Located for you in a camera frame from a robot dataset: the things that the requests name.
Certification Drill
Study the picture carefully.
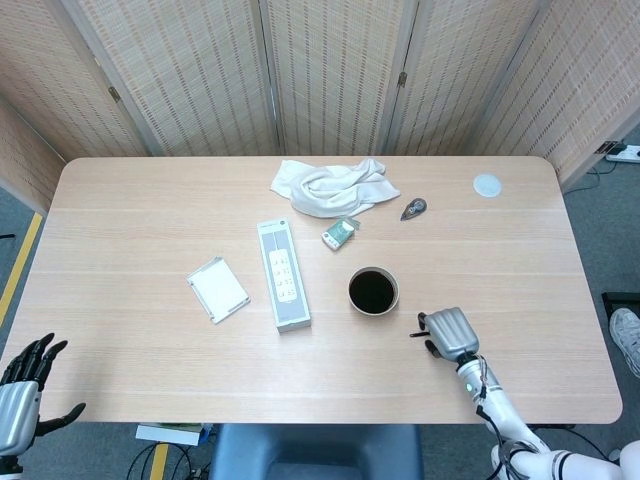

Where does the green white tissue pack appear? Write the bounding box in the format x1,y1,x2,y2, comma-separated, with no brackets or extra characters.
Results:
321,217,362,252

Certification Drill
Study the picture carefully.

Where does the woven folding screen panel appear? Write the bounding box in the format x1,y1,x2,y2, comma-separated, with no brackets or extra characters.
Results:
379,0,556,157
0,0,164,161
472,0,640,194
0,97,69,216
59,0,281,157
257,0,421,156

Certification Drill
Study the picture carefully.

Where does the black floor cable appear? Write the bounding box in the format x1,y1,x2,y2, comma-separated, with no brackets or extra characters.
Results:
125,440,212,480

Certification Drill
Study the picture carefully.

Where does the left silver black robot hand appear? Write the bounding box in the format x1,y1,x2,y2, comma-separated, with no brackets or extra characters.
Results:
0,332,87,457

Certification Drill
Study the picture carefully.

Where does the dark coffee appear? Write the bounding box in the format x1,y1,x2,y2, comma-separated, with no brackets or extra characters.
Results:
349,269,395,312

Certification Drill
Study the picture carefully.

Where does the black floor base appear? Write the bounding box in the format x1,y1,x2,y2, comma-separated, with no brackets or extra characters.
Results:
601,291,640,314

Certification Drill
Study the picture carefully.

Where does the grey correction tape dispenser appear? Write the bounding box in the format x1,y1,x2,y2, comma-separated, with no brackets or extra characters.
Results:
399,197,429,223

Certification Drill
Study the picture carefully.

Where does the white sneaker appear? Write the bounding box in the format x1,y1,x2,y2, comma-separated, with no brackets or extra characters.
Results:
609,307,640,379

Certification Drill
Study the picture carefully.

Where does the small white notepad box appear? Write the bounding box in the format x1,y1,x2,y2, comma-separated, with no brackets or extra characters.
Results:
186,256,251,326

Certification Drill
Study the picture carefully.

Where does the white round bowl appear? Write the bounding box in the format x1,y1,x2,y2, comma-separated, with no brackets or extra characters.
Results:
348,266,401,317

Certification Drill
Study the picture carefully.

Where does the blue grey chair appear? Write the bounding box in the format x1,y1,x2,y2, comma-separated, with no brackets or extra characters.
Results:
208,423,425,480

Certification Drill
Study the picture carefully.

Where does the white floor power strip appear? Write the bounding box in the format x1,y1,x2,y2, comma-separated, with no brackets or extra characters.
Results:
597,141,640,164

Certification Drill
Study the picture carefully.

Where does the grey power strip box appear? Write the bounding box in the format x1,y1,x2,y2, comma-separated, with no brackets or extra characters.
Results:
256,217,313,336

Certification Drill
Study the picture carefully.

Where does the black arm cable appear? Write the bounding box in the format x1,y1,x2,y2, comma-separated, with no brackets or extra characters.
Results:
474,354,519,480

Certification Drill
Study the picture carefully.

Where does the crumpled white towel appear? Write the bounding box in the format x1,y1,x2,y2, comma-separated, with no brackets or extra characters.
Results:
269,157,403,220

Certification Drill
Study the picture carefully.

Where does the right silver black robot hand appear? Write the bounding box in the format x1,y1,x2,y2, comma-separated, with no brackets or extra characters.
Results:
417,306,481,364

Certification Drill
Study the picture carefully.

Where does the round white grommet cap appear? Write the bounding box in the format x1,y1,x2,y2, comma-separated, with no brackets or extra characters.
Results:
472,172,504,199

